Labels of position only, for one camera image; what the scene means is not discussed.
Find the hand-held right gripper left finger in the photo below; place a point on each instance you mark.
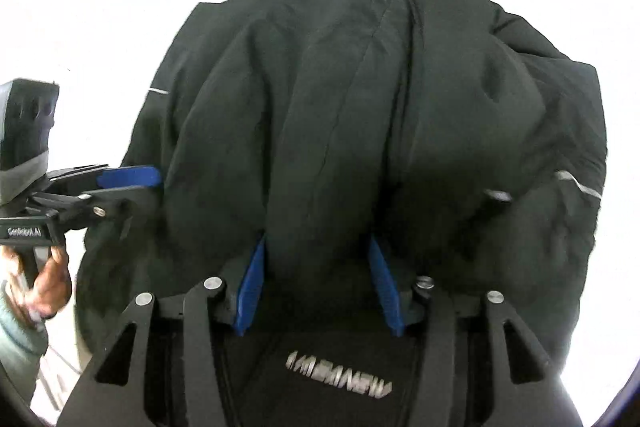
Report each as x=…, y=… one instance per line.
x=252, y=287

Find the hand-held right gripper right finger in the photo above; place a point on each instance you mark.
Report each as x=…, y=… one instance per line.
x=385, y=287

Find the person's left hand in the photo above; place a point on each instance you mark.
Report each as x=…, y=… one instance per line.
x=50, y=292

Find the black hooded jacket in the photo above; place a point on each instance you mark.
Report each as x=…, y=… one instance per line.
x=325, y=107

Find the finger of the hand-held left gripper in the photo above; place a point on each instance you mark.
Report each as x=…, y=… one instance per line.
x=110, y=201
x=130, y=177

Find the person's left forearm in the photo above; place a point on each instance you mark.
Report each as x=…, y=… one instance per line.
x=20, y=347

